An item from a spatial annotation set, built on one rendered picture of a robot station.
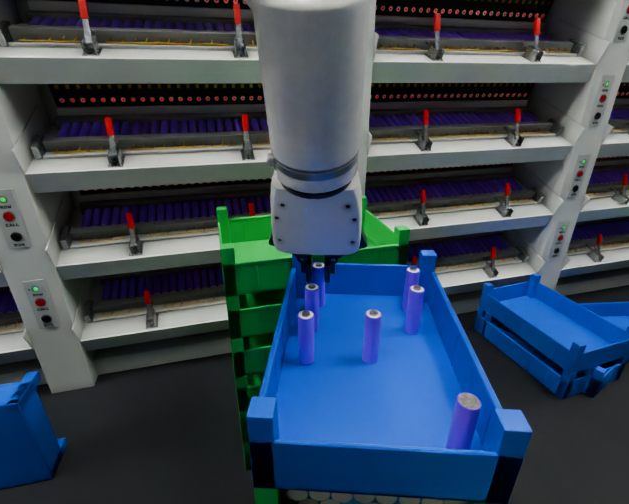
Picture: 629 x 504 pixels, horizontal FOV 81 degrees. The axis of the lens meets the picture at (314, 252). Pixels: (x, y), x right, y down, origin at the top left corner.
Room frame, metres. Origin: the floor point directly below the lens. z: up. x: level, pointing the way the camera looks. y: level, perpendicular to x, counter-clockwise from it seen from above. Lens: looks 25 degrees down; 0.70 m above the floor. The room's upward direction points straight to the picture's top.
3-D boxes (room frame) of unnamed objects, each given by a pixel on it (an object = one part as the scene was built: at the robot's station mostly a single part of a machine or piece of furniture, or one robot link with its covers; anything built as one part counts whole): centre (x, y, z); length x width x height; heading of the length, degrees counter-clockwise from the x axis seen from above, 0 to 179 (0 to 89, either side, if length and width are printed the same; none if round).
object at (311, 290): (0.40, 0.00, 0.44); 0.02 x 0.02 x 0.06
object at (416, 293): (0.39, -0.13, 0.44); 0.02 x 0.02 x 0.06
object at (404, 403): (0.33, -0.06, 0.44); 0.30 x 0.20 x 0.08; 176
